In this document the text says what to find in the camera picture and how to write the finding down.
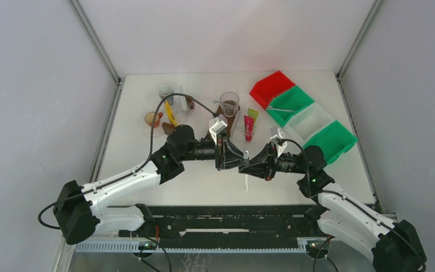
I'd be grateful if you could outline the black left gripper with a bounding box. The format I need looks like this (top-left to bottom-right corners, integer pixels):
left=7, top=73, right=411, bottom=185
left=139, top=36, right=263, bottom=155
left=178, top=130, right=249, bottom=171

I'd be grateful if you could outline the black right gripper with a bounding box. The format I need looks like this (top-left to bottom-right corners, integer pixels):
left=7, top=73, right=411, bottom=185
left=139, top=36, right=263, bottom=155
left=238, top=142, right=308, bottom=181

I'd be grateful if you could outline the clear textured acrylic holder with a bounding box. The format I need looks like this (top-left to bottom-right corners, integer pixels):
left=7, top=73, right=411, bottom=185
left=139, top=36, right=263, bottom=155
left=232, top=110, right=257, bottom=140

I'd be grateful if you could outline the red toothpaste tube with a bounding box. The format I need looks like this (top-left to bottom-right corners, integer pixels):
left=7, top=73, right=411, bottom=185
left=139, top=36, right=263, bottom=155
left=244, top=115, right=255, bottom=142

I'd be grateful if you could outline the green toothpaste tube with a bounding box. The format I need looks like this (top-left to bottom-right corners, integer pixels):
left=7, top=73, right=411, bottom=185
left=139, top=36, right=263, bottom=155
left=248, top=108, right=259, bottom=124

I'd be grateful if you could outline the clear glass tumbler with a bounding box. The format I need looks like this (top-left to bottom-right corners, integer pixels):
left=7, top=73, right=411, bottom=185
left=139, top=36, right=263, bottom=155
left=220, top=92, right=240, bottom=117

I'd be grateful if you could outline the white toothpaste tube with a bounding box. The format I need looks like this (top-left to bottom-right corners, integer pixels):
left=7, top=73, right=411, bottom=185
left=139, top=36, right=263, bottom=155
left=177, top=84, right=188, bottom=113

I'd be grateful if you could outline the green bin with toothpaste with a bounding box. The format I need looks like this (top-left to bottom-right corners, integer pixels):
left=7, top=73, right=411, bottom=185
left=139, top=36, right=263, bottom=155
left=304, top=121, right=358, bottom=165

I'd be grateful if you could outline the yellow toothpaste tube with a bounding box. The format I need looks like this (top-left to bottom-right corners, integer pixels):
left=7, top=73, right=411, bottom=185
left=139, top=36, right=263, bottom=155
left=165, top=100, right=179, bottom=127

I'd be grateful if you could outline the orange ceramic cup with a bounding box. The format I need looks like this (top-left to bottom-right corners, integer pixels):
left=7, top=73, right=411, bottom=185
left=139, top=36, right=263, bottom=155
left=144, top=112, right=163, bottom=128

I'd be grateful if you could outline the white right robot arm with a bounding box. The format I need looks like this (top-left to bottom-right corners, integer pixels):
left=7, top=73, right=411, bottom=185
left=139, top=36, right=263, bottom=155
left=238, top=141, right=427, bottom=271

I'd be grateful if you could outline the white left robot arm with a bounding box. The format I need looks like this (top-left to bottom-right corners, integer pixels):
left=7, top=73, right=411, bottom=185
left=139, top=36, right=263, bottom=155
left=48, top=125, right=249, bottom=245

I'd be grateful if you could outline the brown oval wooden tray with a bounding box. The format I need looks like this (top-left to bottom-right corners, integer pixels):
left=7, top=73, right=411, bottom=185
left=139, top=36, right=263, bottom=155
left=216, top=105, right=241, bottom=137

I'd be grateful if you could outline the clear textured oval tray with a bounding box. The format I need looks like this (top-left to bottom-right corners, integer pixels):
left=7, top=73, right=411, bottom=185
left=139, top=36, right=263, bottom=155
left=142, top=121, right=164, bottom=138

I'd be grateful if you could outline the green bin with toothbrushes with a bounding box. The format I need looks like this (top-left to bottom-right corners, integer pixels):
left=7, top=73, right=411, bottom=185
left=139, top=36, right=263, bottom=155
left=266, top=86, right=314, bottom=127

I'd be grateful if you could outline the white storage bin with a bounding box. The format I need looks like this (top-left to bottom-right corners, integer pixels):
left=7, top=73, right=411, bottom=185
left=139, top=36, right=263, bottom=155
left=283, top=102, right=336, bottom=147

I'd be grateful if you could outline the red storage bin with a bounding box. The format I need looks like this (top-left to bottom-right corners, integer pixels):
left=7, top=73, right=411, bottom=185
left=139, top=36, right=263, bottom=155
left=249, top=71, right=296, bottom=109

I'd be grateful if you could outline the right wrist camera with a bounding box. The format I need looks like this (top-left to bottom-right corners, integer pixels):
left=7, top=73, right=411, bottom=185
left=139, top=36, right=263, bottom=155
left=270, top=126, right=287, bottom=158

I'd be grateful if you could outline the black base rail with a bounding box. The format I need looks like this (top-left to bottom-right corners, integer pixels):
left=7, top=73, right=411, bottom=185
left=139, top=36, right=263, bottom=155
left=120, top=204, right=344, bottom=250

